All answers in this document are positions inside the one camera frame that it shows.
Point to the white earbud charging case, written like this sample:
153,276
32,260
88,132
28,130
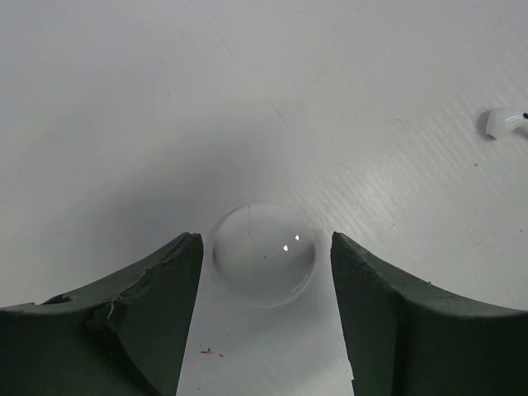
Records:
264,254

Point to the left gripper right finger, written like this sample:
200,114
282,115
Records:
406,336

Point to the white earbud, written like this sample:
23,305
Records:
502,123

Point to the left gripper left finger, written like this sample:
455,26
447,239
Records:
124,334

